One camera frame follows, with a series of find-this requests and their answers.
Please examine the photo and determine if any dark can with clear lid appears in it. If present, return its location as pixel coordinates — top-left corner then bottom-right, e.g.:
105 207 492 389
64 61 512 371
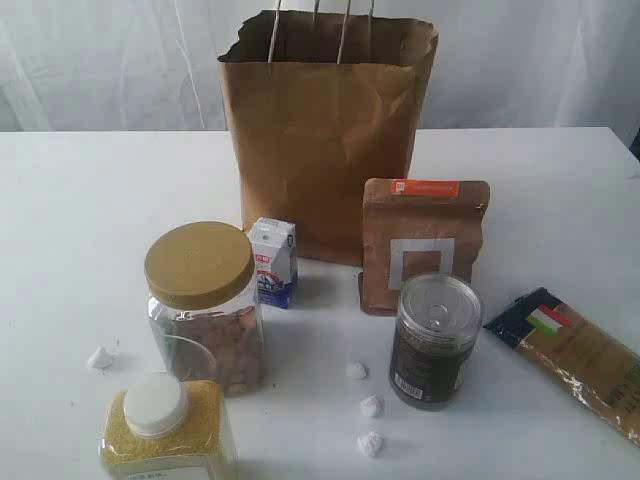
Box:
389 273 484 411

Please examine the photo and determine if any yellow grain bottle white cap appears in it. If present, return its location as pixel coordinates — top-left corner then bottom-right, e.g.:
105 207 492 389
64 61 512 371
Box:
99 372 238 479

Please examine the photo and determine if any brown paper shopping bag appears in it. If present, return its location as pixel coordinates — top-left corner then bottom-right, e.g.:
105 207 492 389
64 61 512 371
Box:
218 10 438 266

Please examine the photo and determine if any small blue white milk carton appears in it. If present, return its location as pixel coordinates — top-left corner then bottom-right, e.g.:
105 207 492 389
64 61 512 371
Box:
248 217 298 309

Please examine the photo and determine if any brown kraft pouch orange label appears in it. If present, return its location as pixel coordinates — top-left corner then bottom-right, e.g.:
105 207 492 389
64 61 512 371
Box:
359 178 490 316

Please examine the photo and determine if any nut jar with gold lid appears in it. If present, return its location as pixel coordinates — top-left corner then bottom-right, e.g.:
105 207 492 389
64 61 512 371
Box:
144 221 265 396

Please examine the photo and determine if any white paper wad upper centre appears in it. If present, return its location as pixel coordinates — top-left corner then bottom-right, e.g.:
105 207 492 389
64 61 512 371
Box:
345 362 368 380

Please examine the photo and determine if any white paper wad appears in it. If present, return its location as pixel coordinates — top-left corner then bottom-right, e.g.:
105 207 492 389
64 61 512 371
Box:
345 362 368 380
87 346 115 371
356 431 384 458
360 395 384 418

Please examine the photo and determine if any white paper wad middle centre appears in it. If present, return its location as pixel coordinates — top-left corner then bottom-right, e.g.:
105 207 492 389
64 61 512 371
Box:
360 395 384 418

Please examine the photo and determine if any white paper wad lower centre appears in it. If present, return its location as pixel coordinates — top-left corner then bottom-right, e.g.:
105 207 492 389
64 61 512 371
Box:
356 431 384 458

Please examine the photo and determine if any white paper wad far left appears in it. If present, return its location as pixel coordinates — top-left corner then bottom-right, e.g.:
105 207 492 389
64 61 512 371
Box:
87 346 115 371

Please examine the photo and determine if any white backdrop curtain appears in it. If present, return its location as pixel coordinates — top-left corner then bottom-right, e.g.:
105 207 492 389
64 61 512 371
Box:
1 1 639 143

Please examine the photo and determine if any spaghetti packet with Italian flag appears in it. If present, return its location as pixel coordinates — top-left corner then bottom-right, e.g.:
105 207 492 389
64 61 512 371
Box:
484 288 639 445

